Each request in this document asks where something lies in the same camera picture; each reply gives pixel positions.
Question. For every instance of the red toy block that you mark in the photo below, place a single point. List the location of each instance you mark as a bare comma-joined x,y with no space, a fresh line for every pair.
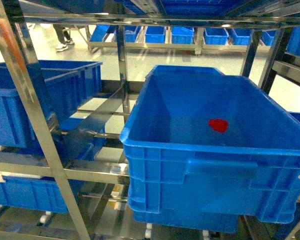
218,124

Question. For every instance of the blue crate left shelf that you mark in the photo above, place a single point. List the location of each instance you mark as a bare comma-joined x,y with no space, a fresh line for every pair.
15,127

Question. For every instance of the steel shelf rack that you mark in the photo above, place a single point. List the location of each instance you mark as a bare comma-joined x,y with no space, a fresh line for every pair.
18,52

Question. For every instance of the large blue crate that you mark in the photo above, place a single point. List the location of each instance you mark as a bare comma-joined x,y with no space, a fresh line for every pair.
185,174

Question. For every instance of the blue crate left rear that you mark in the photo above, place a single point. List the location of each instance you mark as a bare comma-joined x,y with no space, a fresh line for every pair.
71,84

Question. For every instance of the person legs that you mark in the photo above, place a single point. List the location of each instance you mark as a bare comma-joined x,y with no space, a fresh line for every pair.
63,37

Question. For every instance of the blue crate lower left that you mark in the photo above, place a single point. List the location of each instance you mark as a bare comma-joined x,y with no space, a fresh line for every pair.
31,193

